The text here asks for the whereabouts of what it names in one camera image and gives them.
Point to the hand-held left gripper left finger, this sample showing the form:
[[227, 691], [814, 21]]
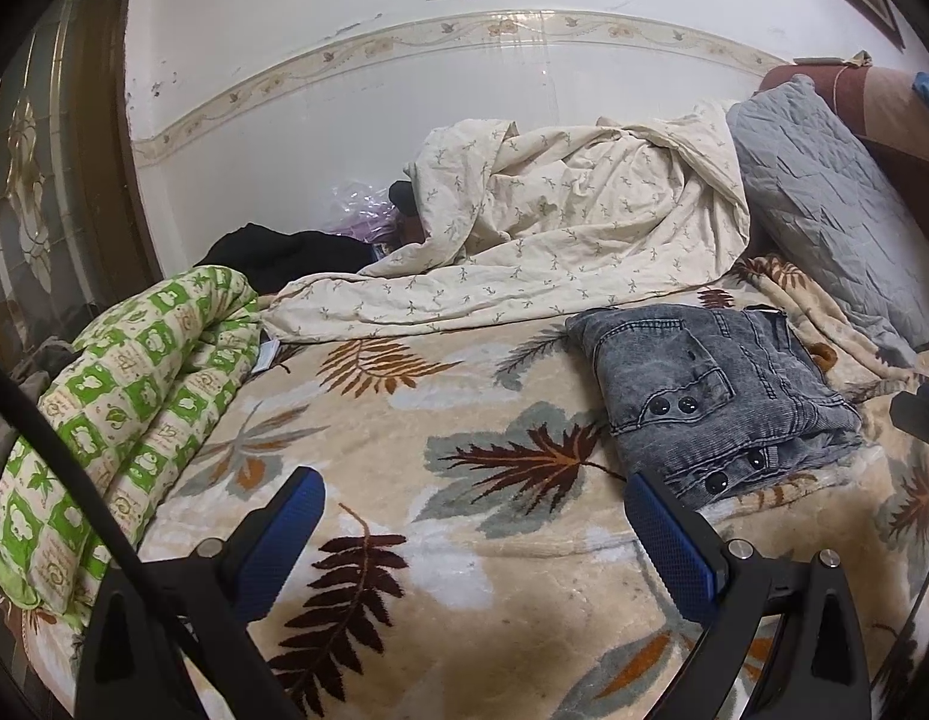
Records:
[[281, 540]]

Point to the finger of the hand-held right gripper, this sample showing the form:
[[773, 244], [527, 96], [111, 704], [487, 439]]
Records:
[[922, 416]]

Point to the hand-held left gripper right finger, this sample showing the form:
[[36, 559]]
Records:
[[671, 540]]

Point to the grey denim pants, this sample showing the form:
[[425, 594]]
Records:
[[704, 382]]

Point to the small blue-white packet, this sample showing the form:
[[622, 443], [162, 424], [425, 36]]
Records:
[[269, 354]]

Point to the green patterned quilt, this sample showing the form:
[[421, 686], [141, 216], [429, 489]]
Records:
[[134, 405]]

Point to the beige fern-print blanket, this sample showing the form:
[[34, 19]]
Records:
[[449, 427]]

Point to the grey quilted pillow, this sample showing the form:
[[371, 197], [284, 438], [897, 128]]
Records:
[[824, 195]]

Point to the black cloth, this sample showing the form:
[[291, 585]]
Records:
[[284, 251]]

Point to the grey cloth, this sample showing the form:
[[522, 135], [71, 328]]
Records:
[[29, 390]]

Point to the clear plastic bag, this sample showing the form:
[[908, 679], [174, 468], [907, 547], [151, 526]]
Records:
[[363, 214]]

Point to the cream leaf-print duvet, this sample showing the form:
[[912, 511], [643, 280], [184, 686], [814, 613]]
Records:
[[569, 217]]

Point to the wooden headboard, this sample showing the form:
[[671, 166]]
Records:
[[52, 165]]

